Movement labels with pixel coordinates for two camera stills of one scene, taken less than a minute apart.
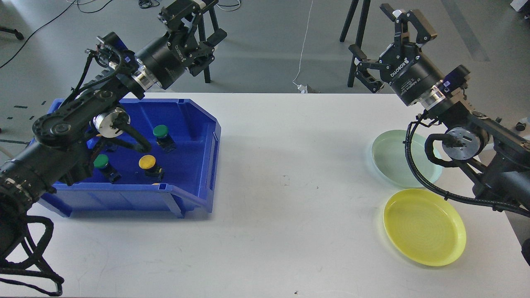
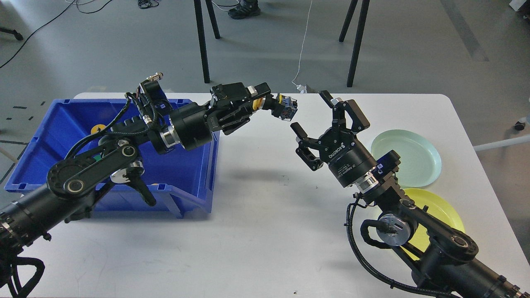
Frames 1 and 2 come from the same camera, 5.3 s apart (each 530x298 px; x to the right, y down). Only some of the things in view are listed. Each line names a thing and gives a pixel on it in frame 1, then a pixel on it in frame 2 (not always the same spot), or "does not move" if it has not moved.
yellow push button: [147, 162] → [290, 106]
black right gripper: [411, 72] → [348, 158]
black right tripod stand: [366, 4] does not move
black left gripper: [165, 61] → [231, 106]
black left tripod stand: [207, 75] does not move
